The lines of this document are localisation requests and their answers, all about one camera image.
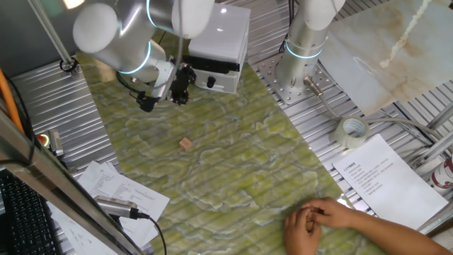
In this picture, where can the green marble pattern mat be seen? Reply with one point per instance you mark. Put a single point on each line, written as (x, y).
(230, 159)

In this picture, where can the beige marble board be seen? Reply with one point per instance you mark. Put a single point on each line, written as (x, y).
(389, 53)

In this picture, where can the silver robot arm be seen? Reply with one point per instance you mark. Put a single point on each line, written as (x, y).
(106, 35)

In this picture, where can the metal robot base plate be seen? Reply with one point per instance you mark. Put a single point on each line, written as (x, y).
(272, 81)

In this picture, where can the person's right forearm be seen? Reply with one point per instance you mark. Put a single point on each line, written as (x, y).
(396, 237)

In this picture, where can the aluminium pole with base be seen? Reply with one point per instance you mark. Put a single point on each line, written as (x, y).
(53, 33)

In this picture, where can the white drawer cabinet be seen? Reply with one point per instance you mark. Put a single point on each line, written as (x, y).
(223, 32)

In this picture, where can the printed paper sheet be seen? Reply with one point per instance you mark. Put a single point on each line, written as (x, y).
(74, 233)
(134, 198)

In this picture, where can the person's left hand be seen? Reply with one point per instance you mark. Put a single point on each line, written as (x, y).
(301, 237)

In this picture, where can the wooden cube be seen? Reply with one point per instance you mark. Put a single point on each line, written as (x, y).
(185, 144)

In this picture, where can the black keyboard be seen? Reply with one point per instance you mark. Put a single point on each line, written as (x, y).
(24, 219)

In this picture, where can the red and white can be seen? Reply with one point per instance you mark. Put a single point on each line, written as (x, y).
(444, 175)

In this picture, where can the aluminium frame bar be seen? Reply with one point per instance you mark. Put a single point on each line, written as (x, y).
(53, 177)
(440, 117)
(437, 219)
(435, 148)

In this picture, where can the person's right hand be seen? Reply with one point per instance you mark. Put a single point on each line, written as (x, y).
(332, 212)

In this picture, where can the white instruction sheet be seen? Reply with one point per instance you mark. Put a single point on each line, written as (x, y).
(389, 184)

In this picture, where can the silver finned camera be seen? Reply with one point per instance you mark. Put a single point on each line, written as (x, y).
(113, 206)

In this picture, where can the clear tape roll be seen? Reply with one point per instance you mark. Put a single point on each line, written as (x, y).
(341, 136)

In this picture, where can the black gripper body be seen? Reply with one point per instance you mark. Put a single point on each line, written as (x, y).
(178, 83)

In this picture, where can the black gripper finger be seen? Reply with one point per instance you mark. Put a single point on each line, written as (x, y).
(190, 75)
(181, 98)

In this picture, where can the emergency stop button box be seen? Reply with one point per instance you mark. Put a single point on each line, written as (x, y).
(54, 141)

